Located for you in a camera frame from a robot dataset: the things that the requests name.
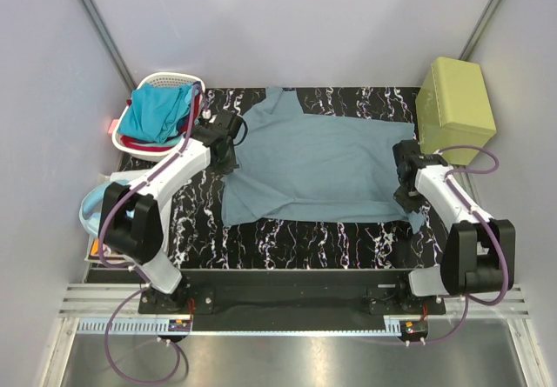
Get grey-blue t shirt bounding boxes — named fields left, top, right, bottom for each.
left=221, top=88, right=425, bottom=232

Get white laundry basket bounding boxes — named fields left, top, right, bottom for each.
left=112, top=72, right=205, bottom=162

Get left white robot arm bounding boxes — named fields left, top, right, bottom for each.
left=97, top=111, right=248, bottom=314

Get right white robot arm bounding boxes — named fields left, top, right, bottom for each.
left=393, top=140, right=516, bottom=315

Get white paper stack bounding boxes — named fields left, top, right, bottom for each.
left=85, top=170, right=171, bottom=264

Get teal t shirt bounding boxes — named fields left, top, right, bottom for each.
left=117, top=83, right=192, bottom=144

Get green box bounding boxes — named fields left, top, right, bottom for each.
left=415, top=57, right=497, bottom=166

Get black marble mat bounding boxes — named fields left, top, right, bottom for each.
left=163, top=86, right=448, bottom=270

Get pink cube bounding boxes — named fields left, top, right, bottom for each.
left=107, top=119, right=118, bottom=135

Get light blue headphones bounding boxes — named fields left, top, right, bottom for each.
left=79, top=179, right=129, bottom=237

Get purple orange book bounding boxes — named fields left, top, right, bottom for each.
left=86, top=239, right=124, bottom=262

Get right controller board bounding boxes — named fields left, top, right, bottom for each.
left=405, top=320, right=428, bottom=334

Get controller board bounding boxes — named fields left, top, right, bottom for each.
left=168, top=318, right=192, bottom=332
left=405, top=320, right=428, bottom=334

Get left controller board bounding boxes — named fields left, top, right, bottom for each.
left=168, top=318, right=192, bottom=332

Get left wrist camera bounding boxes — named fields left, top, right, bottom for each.
left=201, top=109, right=218, bottom=123

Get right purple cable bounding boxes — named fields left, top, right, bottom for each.
left=391, top=143, right=514, bottom=345

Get purple cable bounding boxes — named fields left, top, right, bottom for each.
left=97, top=81, right=210, bottom=382
left=391, top=143, right=514, bottom=345

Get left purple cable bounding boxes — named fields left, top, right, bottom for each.
left=97, top=81, right=210, bottom=382

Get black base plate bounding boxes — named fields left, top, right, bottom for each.
left=138, top=270, right=446, bottom=334

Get slotted cable duct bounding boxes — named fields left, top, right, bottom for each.
left=77, top=317, right=171, bottom=335

